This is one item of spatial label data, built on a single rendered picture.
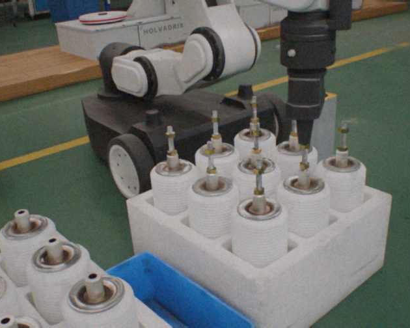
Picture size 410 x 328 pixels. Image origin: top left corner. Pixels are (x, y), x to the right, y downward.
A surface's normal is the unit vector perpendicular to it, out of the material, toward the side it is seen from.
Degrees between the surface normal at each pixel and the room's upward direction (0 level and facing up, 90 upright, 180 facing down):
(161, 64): 90
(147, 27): 90
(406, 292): 0
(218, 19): 48
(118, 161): 90
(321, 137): 90
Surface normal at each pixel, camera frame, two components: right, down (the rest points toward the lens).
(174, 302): -0.75, 0.29
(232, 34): 0.42, -0.40
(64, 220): -0.06, -0.91
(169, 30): 0.62, 0.29
